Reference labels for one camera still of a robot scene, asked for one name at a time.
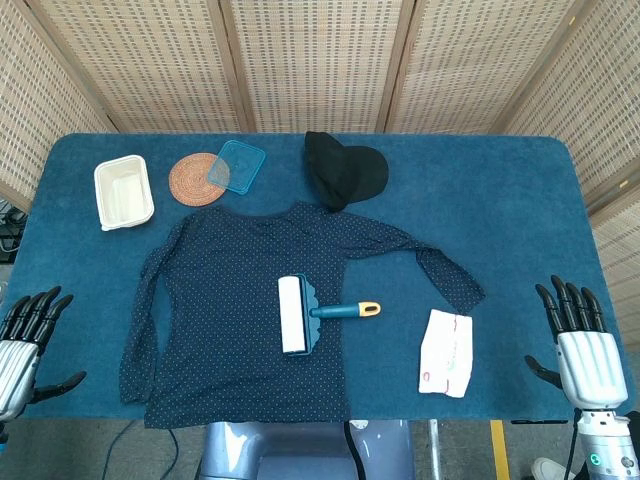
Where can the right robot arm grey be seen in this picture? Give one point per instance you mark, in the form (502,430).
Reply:
(605,445)

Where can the navy polka dot shirt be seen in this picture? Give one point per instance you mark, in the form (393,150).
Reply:
(225,300)

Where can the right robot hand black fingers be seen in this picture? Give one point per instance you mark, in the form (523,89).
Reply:
(590,365)

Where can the metal table leg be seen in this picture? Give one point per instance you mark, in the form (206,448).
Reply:
(434,450)

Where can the cream rectangular food container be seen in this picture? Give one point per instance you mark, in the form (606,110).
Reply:
(122,192)

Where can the grey blue robot torso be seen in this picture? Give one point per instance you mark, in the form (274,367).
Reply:
(300,450)

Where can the bamboo folding screen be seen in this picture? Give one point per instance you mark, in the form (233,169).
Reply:
(320,60)

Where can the yellow floor tape strip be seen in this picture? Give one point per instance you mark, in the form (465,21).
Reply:
(500,450)

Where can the blue plush table cover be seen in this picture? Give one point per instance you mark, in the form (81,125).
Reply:
(500,210)

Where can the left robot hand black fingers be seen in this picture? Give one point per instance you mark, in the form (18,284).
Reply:
(20,350)

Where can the white shoe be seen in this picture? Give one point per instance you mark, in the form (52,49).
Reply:
(547,470)

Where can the black cap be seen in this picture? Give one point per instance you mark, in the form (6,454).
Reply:
(345,170)

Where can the clear blue plastic lid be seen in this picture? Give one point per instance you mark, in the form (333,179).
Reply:
(242,165)

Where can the round woven rattan coaster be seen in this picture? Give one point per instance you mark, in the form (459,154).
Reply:
(190,180)

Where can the teal lint roller yellow tip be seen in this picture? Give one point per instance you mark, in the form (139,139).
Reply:
(292,315)

